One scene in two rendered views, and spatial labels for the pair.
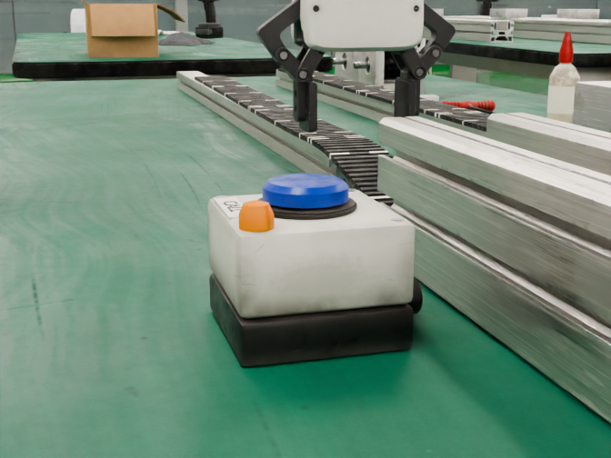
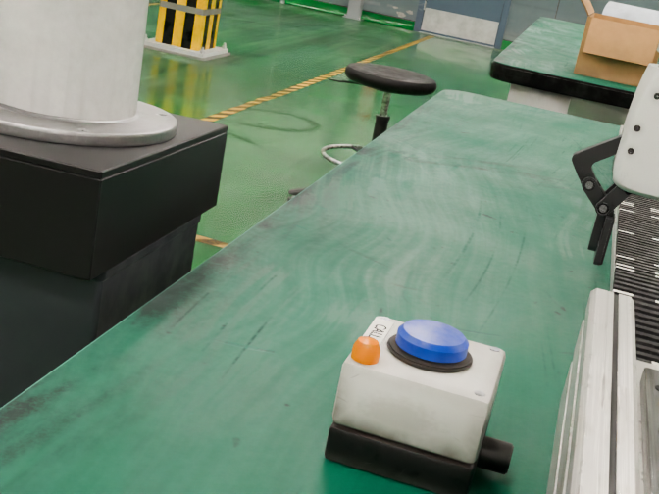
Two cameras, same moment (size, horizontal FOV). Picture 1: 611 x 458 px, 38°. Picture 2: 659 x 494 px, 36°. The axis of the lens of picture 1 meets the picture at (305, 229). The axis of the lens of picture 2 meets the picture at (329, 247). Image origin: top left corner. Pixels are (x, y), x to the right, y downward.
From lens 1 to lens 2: 24 cm
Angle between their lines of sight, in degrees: 27
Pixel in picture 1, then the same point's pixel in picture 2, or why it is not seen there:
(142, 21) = (642, 47)
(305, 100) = (599, 232)
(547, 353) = not seen: outside the picture
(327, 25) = (637, 170)
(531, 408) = not seen: outside the picture
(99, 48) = (587, 66)
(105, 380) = (228, 425)
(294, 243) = (383, 381)
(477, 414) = not seen: outside the picture
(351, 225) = (435, 384)
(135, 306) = (309, 375)
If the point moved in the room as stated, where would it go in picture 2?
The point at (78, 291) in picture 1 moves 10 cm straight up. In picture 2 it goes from (285, 346) to (311, 205)
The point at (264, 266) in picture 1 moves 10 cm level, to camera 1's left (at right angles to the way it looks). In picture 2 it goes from (356, 390) to (207, 324)
